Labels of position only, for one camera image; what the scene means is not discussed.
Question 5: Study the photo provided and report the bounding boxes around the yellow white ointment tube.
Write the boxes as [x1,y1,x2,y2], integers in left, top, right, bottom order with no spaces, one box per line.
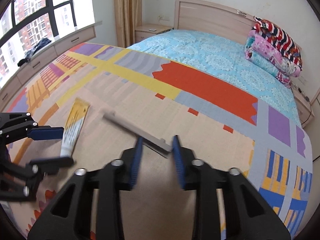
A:
[60,98,90,157]

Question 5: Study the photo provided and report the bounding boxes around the grey comb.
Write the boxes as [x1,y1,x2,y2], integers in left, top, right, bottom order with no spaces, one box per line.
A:
[103,112,172,158]

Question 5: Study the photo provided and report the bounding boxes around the colourful patterned bedspread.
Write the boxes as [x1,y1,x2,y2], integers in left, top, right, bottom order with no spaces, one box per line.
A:
[7,43,312,236]

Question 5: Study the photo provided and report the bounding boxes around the dark clothes on sill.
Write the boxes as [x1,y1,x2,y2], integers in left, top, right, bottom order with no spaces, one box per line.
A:
[17,37,52,67]

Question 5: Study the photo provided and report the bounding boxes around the window drawer cabinet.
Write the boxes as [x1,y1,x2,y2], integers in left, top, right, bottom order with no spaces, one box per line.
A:
[1,21,103,110]

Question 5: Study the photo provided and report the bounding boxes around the right wooden nightstand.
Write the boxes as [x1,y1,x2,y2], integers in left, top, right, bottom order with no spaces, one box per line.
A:
[291,88,315,128]

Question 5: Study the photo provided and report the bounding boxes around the wooden nightstand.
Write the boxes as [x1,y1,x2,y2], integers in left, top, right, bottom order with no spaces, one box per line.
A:
[291,88,315,128]
[135,24,172,43]

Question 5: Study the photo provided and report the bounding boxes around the black framed window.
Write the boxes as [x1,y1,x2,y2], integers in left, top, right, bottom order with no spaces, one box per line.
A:
[1,0,95,86]

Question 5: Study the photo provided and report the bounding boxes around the left wooden nightstand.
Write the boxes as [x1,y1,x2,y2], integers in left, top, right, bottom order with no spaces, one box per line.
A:
[135,24,172,43]

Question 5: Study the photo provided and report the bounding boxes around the light blue floral sheet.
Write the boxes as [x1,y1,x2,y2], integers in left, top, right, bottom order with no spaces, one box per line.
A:
[121,30,301,126]

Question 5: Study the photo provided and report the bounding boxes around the beige curtain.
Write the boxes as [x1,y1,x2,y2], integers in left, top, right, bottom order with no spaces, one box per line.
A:
[114,0,142,48]

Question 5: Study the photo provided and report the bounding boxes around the pink floral folded quilt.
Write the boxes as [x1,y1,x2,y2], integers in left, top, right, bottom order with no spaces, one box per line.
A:
[245,30,302,88]

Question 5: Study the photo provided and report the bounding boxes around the striped red folded blanket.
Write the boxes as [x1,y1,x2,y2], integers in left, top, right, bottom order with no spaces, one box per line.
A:
[252,16,303,68]

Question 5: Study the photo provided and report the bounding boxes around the wooden headboard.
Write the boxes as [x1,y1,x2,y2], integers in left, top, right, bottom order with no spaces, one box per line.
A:
[174,0,256,44]

